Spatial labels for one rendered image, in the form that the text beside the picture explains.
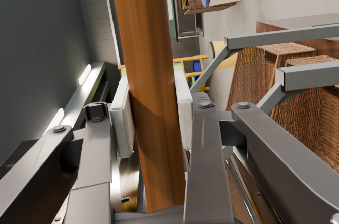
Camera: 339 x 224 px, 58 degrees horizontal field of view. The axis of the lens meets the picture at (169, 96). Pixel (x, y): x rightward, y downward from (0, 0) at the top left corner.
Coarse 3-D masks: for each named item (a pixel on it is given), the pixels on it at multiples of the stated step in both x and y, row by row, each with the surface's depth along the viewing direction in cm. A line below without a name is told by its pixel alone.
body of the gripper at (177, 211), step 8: (168, 208) 9; (176, 208) 9; (120, 216) 9; (128, 216) 9; (136, 216) 9; (144, 216) 9; (152, 216) 9; (160, 216) 8; (168, 216) 8; (176, 216) 8
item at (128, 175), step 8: (136, 144) 165; (136, 152) 159; (120, 160) 125; (128, 160) 137; (136, 160) 153; (120, 168) 121; (128, 168) 133; (136, 168) 148; (120, 176) 117; (128, 176) 129; (136, 176) 143; (120, 184) 114; (128, 184) 125; (136, 184) 138; (120, 192) 111; (128, 192) 121; (136, 192) 133; (136, 200) 129; (128, 208) 114
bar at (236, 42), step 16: (272, 32) 107; (288, 32) 106; (304, 32) 106; (320, 32) 106; (336, 32) 107; (224, 48) 108; (240, 48) 109; (320, 64) 63; (336, 64) 61; (288, 80) 61; (304, 80) 61; (320, 80) 61; (336, 80) 61; (272, 96) 63; (288, 96) 64; (224, 160) 67
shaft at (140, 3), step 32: (128, 0) 17; (160, 0) 17; (128, 32) 17; (160, 32) 17; (128, 64) 18; (160, 64) 18; (160, 96) 18; (160, 128) 19; (160, 160) 20; (160, 192) 21
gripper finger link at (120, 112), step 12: (120, 84) 20; (120, 96) 18; (120, 108) 16; (120, 120) 16; (132, 120) 19; (120, 132) 16; (132, 132) 19; (120, 144) 17; (132, 144) 18; (120, 156) 17
